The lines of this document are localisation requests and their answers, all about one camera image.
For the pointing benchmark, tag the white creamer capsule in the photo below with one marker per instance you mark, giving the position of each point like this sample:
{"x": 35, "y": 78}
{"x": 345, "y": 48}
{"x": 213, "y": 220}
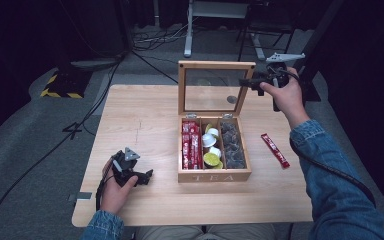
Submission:
{"x": 213, "y": 132}
{"x": 208, "y": 140}
{"x": 215, "y": 151}

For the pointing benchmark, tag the black slanted stand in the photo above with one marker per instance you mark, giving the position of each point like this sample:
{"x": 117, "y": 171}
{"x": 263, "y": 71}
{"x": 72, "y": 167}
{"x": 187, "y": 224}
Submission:
{"x": 316, "y": 43}

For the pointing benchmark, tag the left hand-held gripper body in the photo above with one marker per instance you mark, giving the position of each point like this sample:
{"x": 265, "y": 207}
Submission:
{"x": 124, "y": 166}

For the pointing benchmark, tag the black stand yellow striped base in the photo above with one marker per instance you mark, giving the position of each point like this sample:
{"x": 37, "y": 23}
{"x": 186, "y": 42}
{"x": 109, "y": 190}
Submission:
{"x": 66, "y": 83}

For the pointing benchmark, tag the wooden tea box glass lid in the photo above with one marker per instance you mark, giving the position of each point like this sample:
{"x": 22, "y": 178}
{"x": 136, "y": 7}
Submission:
{"x": 213, "y": 175}

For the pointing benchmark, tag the black metal chair frame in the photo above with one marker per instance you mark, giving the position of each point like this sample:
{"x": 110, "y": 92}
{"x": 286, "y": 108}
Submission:
{"x": 266, "y": 20}

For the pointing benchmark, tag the red stick packet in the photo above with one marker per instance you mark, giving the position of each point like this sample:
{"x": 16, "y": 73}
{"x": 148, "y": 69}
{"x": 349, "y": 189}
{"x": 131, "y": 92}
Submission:
{"x": 275, "y": 150}

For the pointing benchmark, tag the white metal desk frame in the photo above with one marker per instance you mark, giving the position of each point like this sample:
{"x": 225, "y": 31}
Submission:
{"x": 189, "y": 33}

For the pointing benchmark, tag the person's left hand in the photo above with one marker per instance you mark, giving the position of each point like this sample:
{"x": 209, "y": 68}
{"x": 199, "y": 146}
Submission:
{"x": 115, "y": 196}

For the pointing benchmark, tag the person's legs beige trousers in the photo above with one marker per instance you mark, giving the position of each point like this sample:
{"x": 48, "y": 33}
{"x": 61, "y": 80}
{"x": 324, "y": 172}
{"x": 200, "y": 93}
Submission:
{"x": 206, "y": 232}

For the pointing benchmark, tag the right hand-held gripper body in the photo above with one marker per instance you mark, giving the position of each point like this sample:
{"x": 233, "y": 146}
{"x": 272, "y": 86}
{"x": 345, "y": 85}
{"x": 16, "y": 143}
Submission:
{"x": 278, "y": 75}

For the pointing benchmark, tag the dark round disc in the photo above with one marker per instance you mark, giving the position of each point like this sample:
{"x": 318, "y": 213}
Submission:
{"x": 231, "y": 99}

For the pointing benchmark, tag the bundle of red packets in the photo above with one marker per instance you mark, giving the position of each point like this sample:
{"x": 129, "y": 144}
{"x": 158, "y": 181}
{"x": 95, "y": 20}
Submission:
{"x": 191, "y": 146}

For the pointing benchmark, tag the green lidded capsule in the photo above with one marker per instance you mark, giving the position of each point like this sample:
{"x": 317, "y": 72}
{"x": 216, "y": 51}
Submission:
{"x": 219, "y": 165}
{"x": 211, "y": 159}
{"x": 208, "y": 127}

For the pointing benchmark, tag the person's right hand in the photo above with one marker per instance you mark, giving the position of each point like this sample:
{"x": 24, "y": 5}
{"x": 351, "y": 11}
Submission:
{"x": 290, "y": 100}

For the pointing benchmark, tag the grey tape strip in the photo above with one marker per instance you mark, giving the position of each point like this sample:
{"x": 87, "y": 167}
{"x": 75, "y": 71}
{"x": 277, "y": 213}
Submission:
{"x": 80, "y": 196}

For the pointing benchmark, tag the pile of dark tea bags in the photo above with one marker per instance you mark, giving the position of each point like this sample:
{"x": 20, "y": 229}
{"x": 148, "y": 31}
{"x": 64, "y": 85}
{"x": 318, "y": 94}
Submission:
{"x": 233, "y": 145}

